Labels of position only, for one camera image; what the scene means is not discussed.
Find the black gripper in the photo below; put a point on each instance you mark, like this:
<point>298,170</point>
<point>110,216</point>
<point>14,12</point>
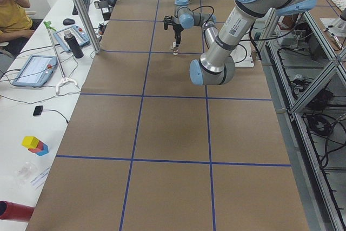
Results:
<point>177,29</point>

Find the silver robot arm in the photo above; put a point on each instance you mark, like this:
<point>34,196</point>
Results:
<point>216,66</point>

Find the blue tape line lengthwise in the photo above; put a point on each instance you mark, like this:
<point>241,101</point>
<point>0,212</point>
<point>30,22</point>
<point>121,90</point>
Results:
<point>214,228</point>

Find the black water bottle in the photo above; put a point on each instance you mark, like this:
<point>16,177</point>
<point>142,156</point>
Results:
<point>73,44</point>

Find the black computer mouse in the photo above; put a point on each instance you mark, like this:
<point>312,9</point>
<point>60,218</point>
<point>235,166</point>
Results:
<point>68,21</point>

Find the brown paper table cover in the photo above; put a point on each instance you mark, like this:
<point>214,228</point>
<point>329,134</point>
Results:
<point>138,102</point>

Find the white grabber stick tool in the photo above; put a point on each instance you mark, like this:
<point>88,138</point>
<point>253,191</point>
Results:
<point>64,79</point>

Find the near teach pendant tablet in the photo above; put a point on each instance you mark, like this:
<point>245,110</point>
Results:
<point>36,71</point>

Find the small black box device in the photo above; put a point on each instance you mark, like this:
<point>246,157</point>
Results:
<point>38,110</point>

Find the person in yellow shirt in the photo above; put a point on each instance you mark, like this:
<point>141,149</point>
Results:
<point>16,26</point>

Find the blue tape line crosswise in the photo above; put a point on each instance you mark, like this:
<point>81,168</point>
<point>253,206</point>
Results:
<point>174,161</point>

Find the stacked coloured toy blocks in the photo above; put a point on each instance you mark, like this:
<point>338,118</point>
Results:
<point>35,146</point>

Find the clear plastic bag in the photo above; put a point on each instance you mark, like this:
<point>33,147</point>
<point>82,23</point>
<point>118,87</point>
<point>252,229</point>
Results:
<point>24,173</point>

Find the red cylinder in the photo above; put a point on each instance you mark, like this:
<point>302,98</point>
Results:
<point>16,212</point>

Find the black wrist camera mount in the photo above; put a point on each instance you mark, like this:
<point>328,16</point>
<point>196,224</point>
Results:
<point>167,21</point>

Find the white camera pole base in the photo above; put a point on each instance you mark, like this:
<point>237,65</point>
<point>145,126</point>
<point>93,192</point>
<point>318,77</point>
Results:
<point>242,55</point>

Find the aluminium frame post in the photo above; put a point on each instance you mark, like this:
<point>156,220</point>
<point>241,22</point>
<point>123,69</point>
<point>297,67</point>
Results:
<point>84,16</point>

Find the aluminium frame rack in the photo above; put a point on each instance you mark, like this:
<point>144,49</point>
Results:
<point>307,78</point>

